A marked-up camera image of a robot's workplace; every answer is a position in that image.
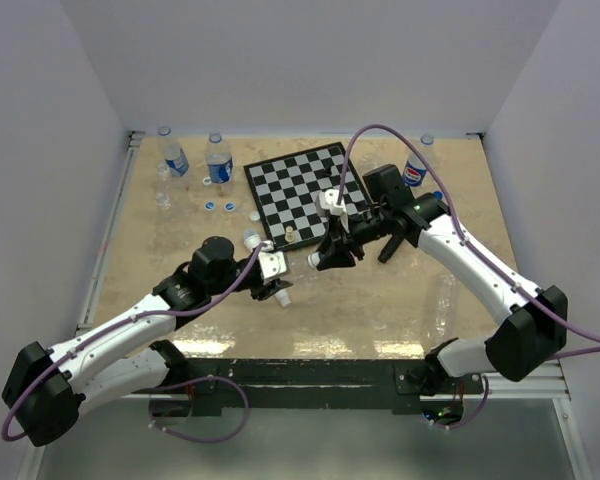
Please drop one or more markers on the crushed clear bottle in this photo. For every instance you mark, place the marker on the crushed clear bottle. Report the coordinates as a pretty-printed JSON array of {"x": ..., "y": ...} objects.
[{"x": 297, "y": 265}]

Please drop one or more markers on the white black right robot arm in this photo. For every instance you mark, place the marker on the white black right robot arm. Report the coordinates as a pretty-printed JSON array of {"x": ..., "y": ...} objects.
[{"x": 528, "y": 317}]

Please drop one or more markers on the white Pocari Sweat cap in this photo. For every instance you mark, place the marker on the white Pocari Sweat cap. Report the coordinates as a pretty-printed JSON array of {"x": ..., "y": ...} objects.
[{"x": 313, "y": 260}]

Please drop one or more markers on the standing pepsi bottle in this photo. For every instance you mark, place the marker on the standing pepsi bottle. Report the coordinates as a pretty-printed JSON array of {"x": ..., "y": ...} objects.
[
  {"x": 219, "y": 161},
  {"x": 172, "y": 152}
]

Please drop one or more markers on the white toy microphone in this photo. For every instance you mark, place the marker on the white toy microphone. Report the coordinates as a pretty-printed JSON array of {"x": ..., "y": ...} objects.
[{"x": 252, "y": 240}]

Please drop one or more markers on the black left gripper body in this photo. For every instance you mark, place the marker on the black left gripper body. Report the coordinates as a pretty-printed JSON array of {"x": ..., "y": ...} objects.
[{"x": 248, "y": 279}]

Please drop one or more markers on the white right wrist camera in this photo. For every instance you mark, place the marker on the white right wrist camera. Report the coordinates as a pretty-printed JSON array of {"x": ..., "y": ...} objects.
[{"x": 328, "y": 205}]

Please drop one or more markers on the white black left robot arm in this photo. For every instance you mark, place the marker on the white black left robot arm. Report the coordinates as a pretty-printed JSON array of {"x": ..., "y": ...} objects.
[{"x": 48, "y": 389}]

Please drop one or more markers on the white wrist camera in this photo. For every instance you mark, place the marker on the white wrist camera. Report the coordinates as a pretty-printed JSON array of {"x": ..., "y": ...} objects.
[
  {"x": 328, "y": 205},
  {"x": 273, "y": 263}
]

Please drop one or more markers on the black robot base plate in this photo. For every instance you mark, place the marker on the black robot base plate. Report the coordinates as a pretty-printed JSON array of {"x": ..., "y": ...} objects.
[{"x": 336, "y": 384}]

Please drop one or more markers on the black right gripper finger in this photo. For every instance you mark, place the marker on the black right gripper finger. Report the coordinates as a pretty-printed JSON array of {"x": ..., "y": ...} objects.
[
  {"x": 336, "y": 232},
  {"x": 334, "y": 255}
]

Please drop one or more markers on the cream chess piece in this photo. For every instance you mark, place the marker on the cream chess piece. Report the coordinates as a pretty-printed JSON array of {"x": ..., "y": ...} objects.
[{"x": 289, "y": 234}]

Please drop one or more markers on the clear unlabelled plastic bottle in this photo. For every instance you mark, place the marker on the clear unlabelled plastic bottle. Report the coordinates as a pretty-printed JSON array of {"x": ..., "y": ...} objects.
[{"x": 163, "y": 201}]

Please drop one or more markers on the standing Pepsi bottle left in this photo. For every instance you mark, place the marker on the standing Pepsi bottle left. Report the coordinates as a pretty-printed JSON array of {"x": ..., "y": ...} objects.
[{"x": 172, "y": 152}]

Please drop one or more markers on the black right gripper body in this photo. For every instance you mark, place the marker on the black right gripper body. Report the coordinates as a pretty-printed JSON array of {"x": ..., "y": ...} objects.
[{"x": 367, "y": 231}]

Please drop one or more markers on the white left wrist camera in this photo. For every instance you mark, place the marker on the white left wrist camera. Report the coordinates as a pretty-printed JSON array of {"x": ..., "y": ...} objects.
[{"x": 273, "y": 263}]

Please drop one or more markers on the Pepsi labelled bottle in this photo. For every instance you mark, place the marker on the Pepsi labelled bottle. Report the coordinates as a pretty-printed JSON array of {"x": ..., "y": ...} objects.
[{"x": 415, "y": 171}]

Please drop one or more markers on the small clear bottle near wall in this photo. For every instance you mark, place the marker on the small clear bottle near wall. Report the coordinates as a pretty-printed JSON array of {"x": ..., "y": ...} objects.
[{"x": 163, "y": 177}]

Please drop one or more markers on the black and silver chessboard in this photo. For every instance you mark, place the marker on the black and silver chessboard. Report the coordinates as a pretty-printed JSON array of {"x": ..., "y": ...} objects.
[{"x": 285, "y": 188}]

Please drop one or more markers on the clear bottle without label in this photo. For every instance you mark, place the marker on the clear bottle without label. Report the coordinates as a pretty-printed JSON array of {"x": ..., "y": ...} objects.
[{"x": 369, "y": 162}]

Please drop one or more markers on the standing Pepsi bottle right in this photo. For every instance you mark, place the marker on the standing Pepsi bottle right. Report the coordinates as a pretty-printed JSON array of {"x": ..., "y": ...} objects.
[{"x": 219, "y": 161}]

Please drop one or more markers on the black toy microphone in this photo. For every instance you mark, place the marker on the black toy microphone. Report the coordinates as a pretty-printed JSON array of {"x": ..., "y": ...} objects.
[{"x": 390, "y": 248}]

